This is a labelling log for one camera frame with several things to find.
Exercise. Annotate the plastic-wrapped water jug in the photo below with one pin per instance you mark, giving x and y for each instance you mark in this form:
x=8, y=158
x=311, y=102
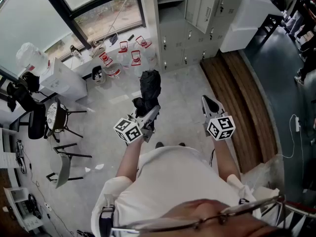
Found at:
x=32, y=57

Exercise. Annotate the wooden platform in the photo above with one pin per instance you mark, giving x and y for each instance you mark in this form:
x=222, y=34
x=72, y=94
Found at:
x=242, y=102

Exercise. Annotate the white table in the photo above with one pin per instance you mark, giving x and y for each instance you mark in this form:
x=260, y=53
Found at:
x=247, y=23

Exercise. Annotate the grey chair with black legs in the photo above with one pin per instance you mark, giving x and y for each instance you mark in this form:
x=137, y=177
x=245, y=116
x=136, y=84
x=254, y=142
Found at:
x=63, y=168

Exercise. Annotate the person's left forearm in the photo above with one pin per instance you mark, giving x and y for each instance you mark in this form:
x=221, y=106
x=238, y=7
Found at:
x=128, y=159

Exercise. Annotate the white power strip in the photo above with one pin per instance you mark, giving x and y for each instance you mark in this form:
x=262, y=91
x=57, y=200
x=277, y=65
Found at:
x=297, y=124

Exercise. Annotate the white water dispenser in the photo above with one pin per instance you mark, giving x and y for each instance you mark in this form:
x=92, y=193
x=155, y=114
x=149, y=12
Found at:
x=63, y=80

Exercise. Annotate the person's white shirt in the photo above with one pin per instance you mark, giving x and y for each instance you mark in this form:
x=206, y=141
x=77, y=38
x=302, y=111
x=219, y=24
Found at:
x=172, y=176

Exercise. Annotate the small white floor socket strip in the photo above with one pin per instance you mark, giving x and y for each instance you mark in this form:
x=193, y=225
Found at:
x=48, y=206

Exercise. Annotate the person's face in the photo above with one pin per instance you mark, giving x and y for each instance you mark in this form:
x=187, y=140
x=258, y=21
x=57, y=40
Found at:
x=205, y=210

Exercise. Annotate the black window frame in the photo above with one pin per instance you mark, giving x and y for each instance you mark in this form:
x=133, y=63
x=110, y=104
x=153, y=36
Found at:
x=66, y=11

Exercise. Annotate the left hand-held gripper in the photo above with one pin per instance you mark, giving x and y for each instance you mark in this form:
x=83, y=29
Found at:
x=127, y=131

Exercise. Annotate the grey metal locker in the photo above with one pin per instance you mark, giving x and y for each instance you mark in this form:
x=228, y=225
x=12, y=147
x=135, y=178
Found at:
x=197, y=33

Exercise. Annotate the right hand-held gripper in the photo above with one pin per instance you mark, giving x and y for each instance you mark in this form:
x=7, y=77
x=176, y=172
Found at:
x=221, y=128

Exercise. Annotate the patterned seat stool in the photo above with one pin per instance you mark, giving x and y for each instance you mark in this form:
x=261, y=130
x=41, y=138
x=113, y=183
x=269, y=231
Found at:
x=55, y=116

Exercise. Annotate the low white shelf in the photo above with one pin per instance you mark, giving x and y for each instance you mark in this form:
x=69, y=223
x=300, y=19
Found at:
x=23, y=218

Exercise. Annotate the thin metal glasses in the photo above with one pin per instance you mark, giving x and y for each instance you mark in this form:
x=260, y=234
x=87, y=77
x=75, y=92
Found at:
x=187, y=221

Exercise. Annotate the black cup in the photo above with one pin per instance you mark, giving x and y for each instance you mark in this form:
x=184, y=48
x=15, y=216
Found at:
x=74, y=50

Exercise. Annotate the dark grey cloth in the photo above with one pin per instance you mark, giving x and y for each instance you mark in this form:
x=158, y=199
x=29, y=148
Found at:
x=113, y=39

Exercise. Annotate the white paper scrap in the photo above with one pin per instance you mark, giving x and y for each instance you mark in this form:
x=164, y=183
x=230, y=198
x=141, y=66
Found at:
x=99, y=167
x=88, y=169

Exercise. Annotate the person's black shoe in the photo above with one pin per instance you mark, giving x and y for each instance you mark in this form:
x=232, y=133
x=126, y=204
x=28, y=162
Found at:
x=182, y=144
x=159, y=145

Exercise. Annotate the person's right black shoe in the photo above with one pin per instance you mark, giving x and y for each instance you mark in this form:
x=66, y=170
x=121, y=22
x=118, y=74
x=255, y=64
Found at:
x=182, y=144

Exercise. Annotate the small black remote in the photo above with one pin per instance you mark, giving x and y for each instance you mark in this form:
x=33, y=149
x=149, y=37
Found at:
x=130, y=37

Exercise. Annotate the person's right forearm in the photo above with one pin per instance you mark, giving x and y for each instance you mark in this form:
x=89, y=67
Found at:
x=225, y=159

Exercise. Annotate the person's left black shoe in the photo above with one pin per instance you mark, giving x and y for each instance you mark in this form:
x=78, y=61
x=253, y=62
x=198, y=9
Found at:
x=159, y=145

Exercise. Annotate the small grey trash bin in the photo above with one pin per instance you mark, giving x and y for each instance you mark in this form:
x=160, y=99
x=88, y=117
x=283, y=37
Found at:
x=98, y=75

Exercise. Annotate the beige cloth bag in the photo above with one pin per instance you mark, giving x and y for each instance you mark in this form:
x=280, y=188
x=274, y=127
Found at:
x=97, y=49

